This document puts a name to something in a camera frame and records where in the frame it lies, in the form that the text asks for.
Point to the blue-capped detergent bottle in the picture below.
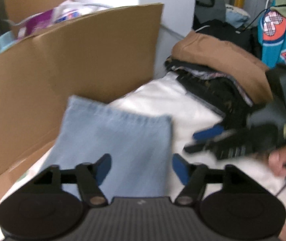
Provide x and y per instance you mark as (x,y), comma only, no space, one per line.
(6,41)

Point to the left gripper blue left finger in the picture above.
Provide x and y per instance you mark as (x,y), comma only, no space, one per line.
(87,177)

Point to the folded dark patterned clothes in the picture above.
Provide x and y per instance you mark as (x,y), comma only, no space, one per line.
(218,91)

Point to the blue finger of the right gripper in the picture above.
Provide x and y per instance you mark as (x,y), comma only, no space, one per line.
(208,133)
(202,145)

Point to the dark bag in background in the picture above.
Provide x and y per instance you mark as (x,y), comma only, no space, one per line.
(208,10)

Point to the teal patterned cloth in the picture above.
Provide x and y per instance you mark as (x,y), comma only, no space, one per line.
(272,33)

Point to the blue denim pants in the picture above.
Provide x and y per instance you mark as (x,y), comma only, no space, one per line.
(139,145)

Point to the brown cardboard sheet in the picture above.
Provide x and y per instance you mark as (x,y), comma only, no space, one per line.
(101,56)

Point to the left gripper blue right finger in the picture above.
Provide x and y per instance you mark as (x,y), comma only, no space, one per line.
(196,177)

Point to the folded brown garment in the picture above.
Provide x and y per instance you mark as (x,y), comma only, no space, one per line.
(224,56)

